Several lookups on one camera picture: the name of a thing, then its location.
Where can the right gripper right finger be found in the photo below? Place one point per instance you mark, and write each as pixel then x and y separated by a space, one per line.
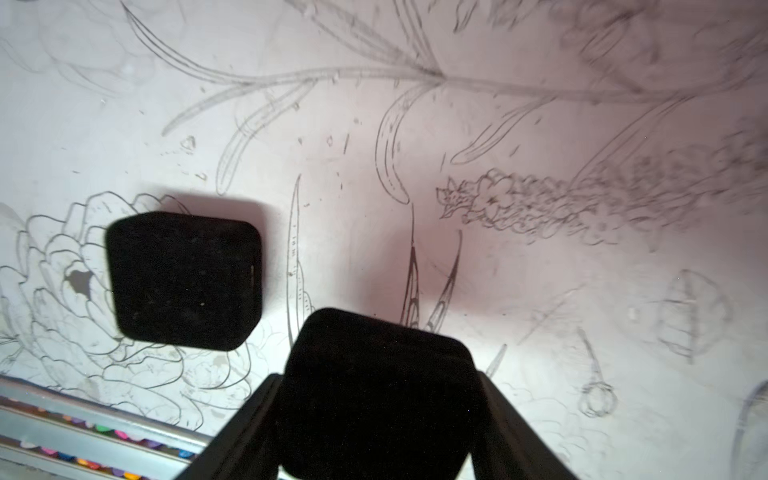
pixel 506 447

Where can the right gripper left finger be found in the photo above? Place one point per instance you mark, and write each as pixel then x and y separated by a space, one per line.
pixel 244 448

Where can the black brooch box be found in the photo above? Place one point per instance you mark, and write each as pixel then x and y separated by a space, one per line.
pixel 185 280
pixel 363 398

